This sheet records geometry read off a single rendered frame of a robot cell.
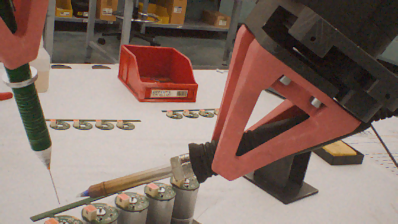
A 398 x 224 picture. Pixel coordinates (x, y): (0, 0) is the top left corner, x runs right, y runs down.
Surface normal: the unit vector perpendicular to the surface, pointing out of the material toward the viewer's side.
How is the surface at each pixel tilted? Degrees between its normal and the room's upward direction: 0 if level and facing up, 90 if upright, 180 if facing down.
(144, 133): 0
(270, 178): 90
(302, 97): 90
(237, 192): 0
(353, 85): 90
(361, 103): 90
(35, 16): 101
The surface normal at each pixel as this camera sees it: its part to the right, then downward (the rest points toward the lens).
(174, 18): 0.59, 0.38
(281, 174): -0.75, 0.11
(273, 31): 0.04, 0.36
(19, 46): 0.76, 0.50
